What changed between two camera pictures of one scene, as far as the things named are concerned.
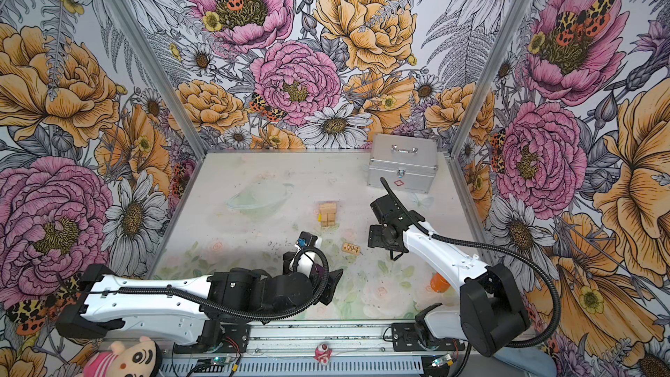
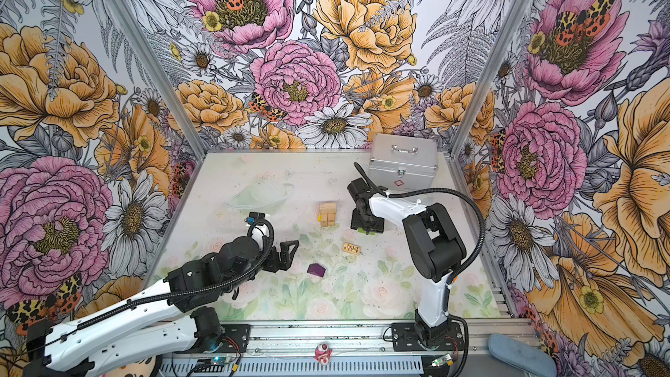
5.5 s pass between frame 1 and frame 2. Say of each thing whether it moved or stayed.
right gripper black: moved
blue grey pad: stayed
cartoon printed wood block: stayed
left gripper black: moved
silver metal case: stayed
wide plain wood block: stayed
